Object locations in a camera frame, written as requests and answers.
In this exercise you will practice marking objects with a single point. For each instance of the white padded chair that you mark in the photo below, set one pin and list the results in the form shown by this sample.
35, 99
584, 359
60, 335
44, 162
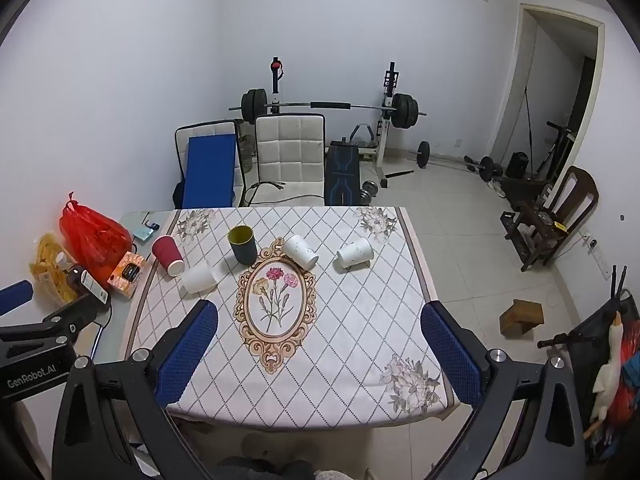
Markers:
290, 155

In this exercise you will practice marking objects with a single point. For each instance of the white barbell rack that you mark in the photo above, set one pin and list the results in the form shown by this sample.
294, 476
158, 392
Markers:
386, 140

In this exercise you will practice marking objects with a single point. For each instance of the black bag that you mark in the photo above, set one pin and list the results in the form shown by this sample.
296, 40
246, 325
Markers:
580, 345

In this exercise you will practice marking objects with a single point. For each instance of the dark wooden chair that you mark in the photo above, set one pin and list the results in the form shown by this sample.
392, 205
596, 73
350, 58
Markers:
547, 215

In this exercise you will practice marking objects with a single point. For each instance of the dark green yellow-lined cup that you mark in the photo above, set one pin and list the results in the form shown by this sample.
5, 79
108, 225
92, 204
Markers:
243, 247

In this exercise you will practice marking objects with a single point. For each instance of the floral diamond pattern tablecloth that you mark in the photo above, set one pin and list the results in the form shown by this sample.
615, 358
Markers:
330, 320

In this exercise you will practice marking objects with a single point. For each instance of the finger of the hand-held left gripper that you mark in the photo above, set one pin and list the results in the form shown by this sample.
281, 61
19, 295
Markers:
14, 297
75, 312

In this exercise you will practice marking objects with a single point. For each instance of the black device with white label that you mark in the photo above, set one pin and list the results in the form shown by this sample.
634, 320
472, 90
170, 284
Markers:
90, 282

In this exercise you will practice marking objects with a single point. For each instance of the white goose toy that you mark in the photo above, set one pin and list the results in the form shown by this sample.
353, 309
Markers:
607, 370

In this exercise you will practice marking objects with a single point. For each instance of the white shoes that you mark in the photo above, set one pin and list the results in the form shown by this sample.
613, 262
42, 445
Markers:
496, 186

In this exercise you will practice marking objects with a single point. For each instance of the black speaker box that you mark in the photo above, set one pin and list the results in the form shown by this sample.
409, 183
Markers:
517, 165

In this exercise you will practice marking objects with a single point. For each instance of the chrome dumbbell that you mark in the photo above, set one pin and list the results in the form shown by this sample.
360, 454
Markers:
369, 191

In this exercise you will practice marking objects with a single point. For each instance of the red paper cup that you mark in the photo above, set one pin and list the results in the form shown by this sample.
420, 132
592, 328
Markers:
169, 255

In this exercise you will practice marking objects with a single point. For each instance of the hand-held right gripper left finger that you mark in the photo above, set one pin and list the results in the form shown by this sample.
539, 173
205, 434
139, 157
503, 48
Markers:
186, 357

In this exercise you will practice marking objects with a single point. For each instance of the black bench pad blue pattern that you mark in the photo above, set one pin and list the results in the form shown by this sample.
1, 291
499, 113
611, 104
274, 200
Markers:
342, 170

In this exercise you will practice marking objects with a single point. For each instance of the blue mat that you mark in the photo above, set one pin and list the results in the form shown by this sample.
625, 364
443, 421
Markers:
210, 172

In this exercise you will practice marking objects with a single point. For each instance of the red plastic bag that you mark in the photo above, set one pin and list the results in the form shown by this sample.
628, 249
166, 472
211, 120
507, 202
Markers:
92, 240

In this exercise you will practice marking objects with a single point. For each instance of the teal small packet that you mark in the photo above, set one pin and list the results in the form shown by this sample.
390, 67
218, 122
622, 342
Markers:
145, 233

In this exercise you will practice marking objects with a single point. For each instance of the chair with blue board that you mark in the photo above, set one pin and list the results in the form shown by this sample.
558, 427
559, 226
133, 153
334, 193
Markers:
212, 129

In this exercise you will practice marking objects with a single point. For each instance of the short barbell with black plates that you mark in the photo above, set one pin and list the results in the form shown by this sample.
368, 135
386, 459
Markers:
424, 154

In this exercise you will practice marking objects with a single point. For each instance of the yellow plastic bag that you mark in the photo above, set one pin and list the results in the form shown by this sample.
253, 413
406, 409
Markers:
47, 270

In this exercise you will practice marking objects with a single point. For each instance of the long barbell with black plates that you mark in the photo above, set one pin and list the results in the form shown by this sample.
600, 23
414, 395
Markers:
405, 110

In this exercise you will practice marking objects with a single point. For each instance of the speckled white paper cup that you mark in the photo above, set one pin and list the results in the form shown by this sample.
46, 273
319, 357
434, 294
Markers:
301, 251
356, 253

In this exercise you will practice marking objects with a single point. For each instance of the black folded scooter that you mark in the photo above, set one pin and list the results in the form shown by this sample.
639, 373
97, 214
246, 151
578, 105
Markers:
555, 150

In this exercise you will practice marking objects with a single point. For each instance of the orange small box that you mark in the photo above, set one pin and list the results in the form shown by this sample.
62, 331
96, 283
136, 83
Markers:
126, 275

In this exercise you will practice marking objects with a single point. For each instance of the plain white paper cup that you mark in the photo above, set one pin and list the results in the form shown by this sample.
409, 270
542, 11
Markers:
198, 280

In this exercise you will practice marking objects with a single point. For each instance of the wooden block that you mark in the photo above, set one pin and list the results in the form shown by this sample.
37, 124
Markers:
522, 317

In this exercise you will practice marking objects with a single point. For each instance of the black router antennas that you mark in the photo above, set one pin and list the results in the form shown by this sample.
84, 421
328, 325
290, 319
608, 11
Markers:
620, 280

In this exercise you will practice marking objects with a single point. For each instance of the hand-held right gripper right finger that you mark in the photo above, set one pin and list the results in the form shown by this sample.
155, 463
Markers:
452, 357

